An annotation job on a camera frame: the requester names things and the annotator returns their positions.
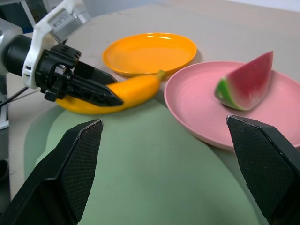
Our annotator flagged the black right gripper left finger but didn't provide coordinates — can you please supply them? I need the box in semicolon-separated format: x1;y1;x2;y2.
0;119;104;225

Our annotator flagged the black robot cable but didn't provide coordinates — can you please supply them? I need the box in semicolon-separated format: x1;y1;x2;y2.
0;86;29;109

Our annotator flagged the yellow banana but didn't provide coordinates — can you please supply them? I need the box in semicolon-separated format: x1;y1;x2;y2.
55;69;166;116

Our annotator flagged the orange plate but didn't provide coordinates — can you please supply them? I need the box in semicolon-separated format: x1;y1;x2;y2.
102;32;197;77

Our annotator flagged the red watermelon slice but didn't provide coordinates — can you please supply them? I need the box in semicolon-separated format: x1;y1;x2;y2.
214;50;275;112

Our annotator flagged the green plate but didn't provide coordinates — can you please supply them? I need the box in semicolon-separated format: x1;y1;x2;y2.
23;98;261;225

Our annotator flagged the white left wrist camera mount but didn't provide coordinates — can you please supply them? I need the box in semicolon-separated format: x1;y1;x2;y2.
22;0;91;90

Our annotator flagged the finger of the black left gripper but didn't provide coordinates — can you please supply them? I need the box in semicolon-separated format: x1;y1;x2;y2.
74;60;119;87
62;74;124;107

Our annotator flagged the grey metal frame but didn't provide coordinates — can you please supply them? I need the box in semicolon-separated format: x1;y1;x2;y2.
0;0;62;34

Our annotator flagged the pink plate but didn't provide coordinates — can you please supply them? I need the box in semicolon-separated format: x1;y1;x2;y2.
164;60;300;153

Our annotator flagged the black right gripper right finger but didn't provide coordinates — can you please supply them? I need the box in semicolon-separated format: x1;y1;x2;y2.
225;115;300;225

